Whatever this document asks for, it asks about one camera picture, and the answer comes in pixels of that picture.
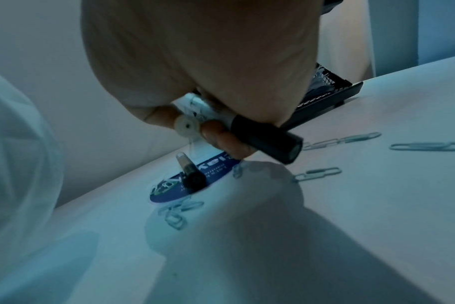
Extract person's right hand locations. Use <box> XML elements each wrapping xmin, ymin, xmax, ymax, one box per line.
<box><xmin>80</xmin><ymin>0</ymin><xmax>325</xmax><ymax>160</ymax></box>

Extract white pen black cap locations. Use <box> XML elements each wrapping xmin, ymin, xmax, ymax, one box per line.
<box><xmin>230</xmin><ymin>113</ymin><xmax>305</xmax><ymax>166</ymax></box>

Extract silver paper clips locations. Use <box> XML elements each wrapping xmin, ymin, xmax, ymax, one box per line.
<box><xmin>156</xmin><ymin>132</ymin><xmax>455</xmax><ymax>231</ymax></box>

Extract white faceted cup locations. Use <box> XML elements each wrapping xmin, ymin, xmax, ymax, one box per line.
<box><xmin>0</xmin><ymin>66</ymin><xmax>66</xmax><ymax>260</ymax></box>

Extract black mesh paper tray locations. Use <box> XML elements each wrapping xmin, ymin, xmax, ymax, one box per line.
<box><xmin>279</xmin><ymin>0</ymin><xmax>365</xmax><ymax>132</ymax></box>

